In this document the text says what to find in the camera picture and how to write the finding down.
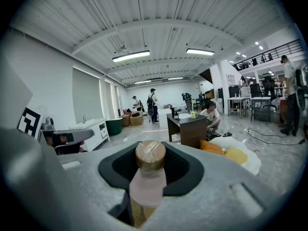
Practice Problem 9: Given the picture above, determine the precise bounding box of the white sink cabinet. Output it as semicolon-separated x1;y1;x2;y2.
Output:
68;119;111;152

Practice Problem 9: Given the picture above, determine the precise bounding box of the orange cushion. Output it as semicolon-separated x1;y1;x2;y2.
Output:
200;140;226;156

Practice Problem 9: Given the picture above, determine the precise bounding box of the bottle with wooden cap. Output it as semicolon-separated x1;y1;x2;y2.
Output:
129;140;167;229

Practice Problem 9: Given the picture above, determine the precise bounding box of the person's left hand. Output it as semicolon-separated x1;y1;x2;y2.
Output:
47;133;85;154

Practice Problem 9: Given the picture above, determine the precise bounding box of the white egg-shaped floor cushion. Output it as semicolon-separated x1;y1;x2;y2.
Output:
209;136;262;176

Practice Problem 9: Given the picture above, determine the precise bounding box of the black floor cable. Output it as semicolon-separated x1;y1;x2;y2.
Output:
247;128;306;147

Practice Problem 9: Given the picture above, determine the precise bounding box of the narrow grey window blind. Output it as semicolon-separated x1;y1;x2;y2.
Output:
104;79;116;120

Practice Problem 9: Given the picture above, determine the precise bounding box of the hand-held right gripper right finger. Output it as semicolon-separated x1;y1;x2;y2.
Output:
144;141;289;231

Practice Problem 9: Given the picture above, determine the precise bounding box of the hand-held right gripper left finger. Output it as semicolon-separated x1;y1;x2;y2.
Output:
57;141;145;231

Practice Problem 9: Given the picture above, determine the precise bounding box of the dark brown desk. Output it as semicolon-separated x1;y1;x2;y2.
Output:
166;113;208;149

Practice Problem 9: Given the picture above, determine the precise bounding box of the wide grey window blind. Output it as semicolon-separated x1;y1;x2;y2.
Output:
72;67;101;124

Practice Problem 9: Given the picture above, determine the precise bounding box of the dark staircase underside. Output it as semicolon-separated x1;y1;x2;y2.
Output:
198;67;214;84

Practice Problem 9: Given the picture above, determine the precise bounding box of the white rectangular block table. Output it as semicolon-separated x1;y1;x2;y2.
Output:
157;108;174;131

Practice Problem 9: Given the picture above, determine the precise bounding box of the silver dome gripper camera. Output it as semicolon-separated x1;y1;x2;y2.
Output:
41;116;56;131

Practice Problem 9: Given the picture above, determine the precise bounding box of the black mezzanine railing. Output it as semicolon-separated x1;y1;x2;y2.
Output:
232;39;303;71

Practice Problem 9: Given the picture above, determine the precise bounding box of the black-framed white-top table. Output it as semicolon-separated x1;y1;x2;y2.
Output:
250;96;272;124

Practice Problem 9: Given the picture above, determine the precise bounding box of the black office chair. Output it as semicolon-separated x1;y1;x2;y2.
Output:
262;76;277;108

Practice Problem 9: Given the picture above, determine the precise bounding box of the dark green round armchair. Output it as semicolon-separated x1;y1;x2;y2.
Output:
105;119;124;136

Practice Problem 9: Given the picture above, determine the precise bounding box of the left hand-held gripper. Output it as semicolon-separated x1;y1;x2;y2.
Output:
17;107;95;155

